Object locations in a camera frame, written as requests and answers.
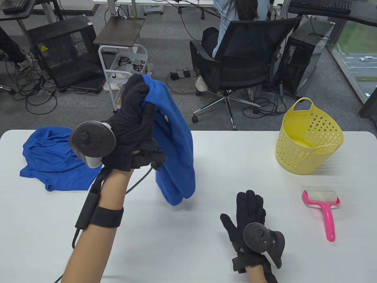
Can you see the person's right forearm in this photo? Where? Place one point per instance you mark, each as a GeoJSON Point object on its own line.
{"type": "Point", "coordinates": [259, 274]}

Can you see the brown side table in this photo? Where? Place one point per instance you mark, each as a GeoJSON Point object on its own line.
{"type": "Point", "coordinates": [120, 31]}

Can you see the person's right hand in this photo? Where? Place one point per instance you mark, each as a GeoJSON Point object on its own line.
{"type": "Point", "coordinates": [250, 209]}

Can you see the dark grey left hand controller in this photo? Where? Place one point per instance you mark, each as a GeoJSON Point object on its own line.
{"type": "Point", "coordinates": [91, 141]}

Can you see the black open computer case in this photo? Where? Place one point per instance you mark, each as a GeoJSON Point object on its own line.
{"type": "Point", "coordinates": [59, 26]}

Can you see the black keyboard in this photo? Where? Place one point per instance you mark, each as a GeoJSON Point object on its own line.
{"type": "Point", "coordinates": [14, 5]}
{"type": "Point", "coordinates": [321, 5]}

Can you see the small white storage cart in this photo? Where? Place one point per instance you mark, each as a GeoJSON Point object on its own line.
{"type": "Point", "coordinates": [153, 8]}

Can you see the pink lint roller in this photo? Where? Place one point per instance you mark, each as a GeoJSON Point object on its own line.
{"type": "Point", "coordinates": [328, 215]}

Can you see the black desk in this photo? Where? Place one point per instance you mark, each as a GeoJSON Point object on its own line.
{"type": "Point", "coordinates": [73, 6]}
{"type": "Point", "coordinates": [365, 13]}

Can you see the black computer tower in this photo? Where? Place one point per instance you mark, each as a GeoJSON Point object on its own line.
{"type": "Point", "coordinates": [306, 53]}

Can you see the yellow perforated plastic basket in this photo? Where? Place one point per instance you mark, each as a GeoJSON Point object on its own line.
{"type": "Point", "coordinates": [303, 159]}

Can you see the black foot pedal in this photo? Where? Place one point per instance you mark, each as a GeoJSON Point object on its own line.
{"type": "Point", "coordinates": [181, 73]}

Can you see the dark grey hand controller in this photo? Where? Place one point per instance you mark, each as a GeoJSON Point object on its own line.
{"type": "Point", "coordinates": [91, 141]}
{"type": "Point", "coordinates": [259, 235]}

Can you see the black mesh office chair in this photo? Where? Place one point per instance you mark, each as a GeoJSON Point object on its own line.
{"type": "Point", "coordinates": [253, 53]}

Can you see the white rolling cart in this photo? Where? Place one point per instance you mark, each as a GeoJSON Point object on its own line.
{"type": "Point", "coordinates": [113, 80]}

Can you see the dark grey right hand controller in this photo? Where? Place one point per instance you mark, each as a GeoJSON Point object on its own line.
{"type": "Point", "coordinates": [259, 235]}

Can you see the white desk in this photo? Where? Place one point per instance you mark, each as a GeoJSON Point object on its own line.
{"type": "Point", "coordinates": [112, 7]}

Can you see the blue t-shirt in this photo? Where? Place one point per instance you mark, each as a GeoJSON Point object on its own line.
{"type": "Point", "coordinates": [47, 159]}
{"type": "Point", "coordinates": [176, 147]}

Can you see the person's left forearm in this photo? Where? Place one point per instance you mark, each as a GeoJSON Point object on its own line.
{"type": "Point", "coordinates": [97, 253]}

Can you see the person's left hand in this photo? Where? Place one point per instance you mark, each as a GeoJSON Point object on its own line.
{"type": "Point", "coordinates": [129, 129]}

